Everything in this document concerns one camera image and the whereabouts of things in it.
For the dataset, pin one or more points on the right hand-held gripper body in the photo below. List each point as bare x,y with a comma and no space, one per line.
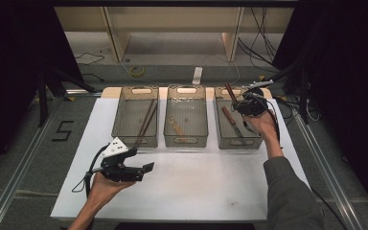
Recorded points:
252,103

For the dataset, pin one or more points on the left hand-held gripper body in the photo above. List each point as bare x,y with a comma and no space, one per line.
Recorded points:
118,166

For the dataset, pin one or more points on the grey transparent plastic bin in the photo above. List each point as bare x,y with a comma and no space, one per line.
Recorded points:
188,108
226,140
131,121

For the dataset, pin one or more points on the brown wooden chopstick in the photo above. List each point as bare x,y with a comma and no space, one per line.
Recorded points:
150,119
147,121

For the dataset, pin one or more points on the person's left hand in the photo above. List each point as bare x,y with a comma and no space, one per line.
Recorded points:
105,188

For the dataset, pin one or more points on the black metal stand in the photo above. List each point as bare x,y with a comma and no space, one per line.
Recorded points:
54,83
300,86

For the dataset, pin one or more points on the white power strip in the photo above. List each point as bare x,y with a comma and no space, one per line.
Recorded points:
197,75

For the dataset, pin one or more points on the yellow tape roll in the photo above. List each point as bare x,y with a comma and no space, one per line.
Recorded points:
137,71

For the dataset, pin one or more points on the black curtain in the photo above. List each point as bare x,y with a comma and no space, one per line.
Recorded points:
12,64
348,80

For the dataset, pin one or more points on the wooden shelf unit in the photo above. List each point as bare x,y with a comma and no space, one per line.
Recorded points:
172,28

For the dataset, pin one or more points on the aluminium floor rail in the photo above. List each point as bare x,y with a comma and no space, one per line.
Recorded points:
329,172
16,172

